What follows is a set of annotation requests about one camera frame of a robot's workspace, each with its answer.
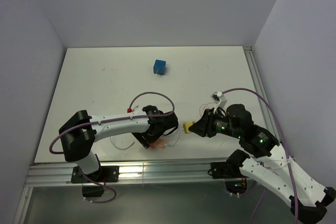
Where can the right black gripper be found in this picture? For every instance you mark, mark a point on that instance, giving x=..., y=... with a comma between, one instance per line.
x=203, y=126

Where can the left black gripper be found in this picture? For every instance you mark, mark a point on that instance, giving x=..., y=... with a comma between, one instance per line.
x=145, y=140

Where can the yellow plug adapter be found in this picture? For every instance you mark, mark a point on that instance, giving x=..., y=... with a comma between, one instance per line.
x=186, y=126

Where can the blue cube socket adapter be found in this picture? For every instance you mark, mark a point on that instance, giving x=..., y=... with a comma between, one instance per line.
x=159, y=67

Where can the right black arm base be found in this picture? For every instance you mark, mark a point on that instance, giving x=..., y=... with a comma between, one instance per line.
x=235, y=183

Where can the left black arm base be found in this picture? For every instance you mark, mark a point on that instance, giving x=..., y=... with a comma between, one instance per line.
x=90, y=187

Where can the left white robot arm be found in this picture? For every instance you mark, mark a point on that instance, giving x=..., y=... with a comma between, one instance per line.
x=81, y=131

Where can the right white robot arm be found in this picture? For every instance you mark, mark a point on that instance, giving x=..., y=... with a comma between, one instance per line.
x=262, y=158

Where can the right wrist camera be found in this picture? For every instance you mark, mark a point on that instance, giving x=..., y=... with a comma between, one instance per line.
x=219, y=99

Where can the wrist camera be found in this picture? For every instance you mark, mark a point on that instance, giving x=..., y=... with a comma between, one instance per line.
x=131, y=110
x=219, y=99

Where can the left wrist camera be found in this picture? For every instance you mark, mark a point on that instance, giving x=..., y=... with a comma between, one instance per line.
x=131, y=110

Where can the aluminium front rail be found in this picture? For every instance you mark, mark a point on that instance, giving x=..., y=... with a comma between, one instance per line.
x=141, y=172

